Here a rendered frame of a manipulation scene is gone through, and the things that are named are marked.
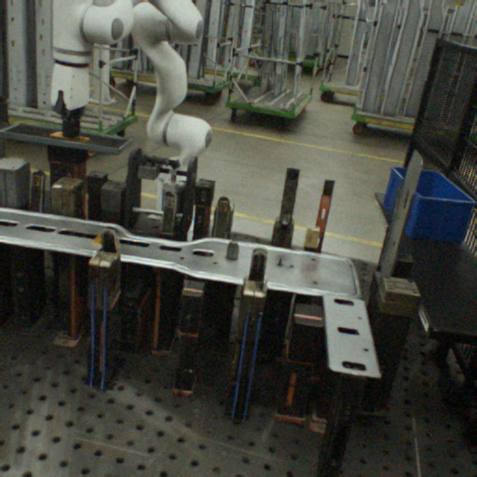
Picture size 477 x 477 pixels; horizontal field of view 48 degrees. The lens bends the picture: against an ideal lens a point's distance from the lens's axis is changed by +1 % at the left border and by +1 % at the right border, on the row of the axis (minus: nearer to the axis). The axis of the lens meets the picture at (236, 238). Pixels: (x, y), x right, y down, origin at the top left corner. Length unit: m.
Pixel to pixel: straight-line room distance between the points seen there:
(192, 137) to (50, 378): 0.90
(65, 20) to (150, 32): 0.45
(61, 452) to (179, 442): 0.25
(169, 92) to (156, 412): 0.99
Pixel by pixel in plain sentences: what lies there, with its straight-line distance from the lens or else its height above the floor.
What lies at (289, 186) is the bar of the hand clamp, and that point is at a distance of 1.47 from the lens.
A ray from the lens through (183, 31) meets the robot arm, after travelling 1.65.
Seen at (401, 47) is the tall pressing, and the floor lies 1.22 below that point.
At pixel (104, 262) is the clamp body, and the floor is 1.04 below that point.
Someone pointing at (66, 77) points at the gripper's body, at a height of 1.40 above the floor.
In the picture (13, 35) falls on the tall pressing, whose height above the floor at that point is 0.99.
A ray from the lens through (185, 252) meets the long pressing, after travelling 1.39.
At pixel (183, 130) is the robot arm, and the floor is 1.18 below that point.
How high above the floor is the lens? 1.61
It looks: 24 degrees down
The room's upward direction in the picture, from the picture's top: 7 degrees clockwise
